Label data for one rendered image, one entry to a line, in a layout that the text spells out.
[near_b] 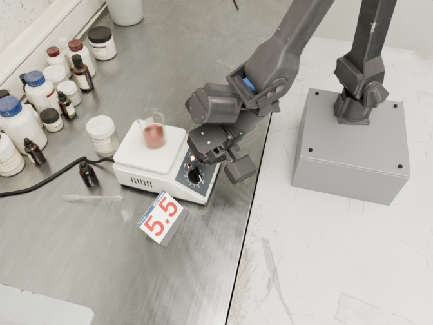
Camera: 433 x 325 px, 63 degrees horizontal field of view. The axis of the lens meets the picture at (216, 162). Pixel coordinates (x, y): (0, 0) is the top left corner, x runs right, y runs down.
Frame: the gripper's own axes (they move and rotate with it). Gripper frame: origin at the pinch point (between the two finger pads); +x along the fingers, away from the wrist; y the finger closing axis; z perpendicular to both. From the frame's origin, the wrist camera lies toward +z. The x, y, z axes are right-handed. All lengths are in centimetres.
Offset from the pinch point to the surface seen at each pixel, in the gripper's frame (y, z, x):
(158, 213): 6.1, 12.7, 8.3
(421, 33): -17, -165, 6
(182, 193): 5.1, 6.9, 6.1
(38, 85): -34.6, 17.4, 20.4
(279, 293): 30.0, 4.8, -2.2
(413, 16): -25, -159, 3
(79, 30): -59, -7, 33
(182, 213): 8.3, 7.9, 8.5
